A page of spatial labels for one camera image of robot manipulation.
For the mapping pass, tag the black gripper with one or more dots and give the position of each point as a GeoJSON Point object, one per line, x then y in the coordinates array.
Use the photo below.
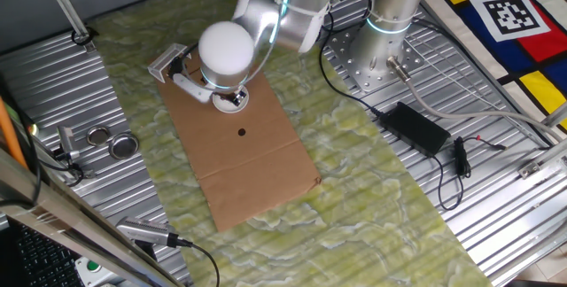
{"type": "Point", "coordinates": [232, 97]}

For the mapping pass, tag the white plate with berry print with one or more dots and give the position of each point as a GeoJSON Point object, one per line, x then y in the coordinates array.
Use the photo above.
{"type": "Point", "coordinates": [228, 109]}

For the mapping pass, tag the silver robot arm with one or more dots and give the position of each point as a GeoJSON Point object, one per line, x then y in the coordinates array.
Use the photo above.
{"type": "Point", "coordinates": [226, 48]}

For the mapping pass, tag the brown cardboard sheet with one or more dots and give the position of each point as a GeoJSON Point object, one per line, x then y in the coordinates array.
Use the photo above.
{"type": "Point", "coordinates": [248, 167]}

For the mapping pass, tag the large steel bowl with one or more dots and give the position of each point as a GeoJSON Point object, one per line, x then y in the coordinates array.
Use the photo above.
{"type": "Point", "coordinates": [123, 146]}

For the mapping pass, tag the small steel bowl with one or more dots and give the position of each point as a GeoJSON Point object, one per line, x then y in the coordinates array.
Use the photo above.
{"type": "Point", "coordinates": [98, 136]}

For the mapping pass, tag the green marbled mat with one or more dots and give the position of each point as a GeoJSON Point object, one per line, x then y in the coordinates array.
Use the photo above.
{"type": "Point", "coordinates": [354, 189]}

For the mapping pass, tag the black power adapter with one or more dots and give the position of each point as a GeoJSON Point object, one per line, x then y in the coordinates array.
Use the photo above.
{"type": "Point", "coordinates": [414, 129]}

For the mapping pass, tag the aluminium pole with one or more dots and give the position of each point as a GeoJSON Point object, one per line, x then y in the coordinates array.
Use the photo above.
{"type": "Point", "coordinates": [66, 8]}

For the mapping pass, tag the green button box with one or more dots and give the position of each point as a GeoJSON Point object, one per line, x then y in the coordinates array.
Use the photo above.
{"type": "Point", "coordinates": [93, 266]}

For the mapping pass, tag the orange tube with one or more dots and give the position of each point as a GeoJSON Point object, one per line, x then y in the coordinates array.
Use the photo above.
{"type": "Point", "coordinates": [10, 136]}

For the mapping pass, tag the black keyboard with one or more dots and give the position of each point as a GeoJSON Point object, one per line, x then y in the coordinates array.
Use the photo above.
{"type": "Point", "coordinates": [40, 260]}

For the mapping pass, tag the white fiducial tag paper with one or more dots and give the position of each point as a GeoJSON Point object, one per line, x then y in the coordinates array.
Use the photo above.
{"type": "Point", "coordinates": [509, 14]}

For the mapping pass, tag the aluminium corner profile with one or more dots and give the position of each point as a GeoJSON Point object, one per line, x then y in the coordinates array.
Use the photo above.
{"type": "Point", "coordinates": [542, 161]}

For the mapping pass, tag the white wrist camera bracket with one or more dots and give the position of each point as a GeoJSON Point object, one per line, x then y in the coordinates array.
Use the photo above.
{"type": "Point", "coordinates": [195, 92]}

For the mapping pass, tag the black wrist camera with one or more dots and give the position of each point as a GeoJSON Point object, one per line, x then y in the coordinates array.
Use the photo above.
{"type": "Point", "coordinates": [177, 65]}

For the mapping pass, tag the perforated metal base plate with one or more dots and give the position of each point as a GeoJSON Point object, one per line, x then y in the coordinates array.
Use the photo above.
{"type": "Point", "coordinates": [354, 70]}

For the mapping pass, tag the silver ribbed camera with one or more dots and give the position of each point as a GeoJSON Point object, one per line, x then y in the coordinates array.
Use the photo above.
{"type": "Point", "coordinates": [142, 230]}

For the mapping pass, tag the wide aluminium frame beam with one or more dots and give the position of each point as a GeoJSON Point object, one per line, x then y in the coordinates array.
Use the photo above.
{"type": "Point", "coordinates": [66, 220]}

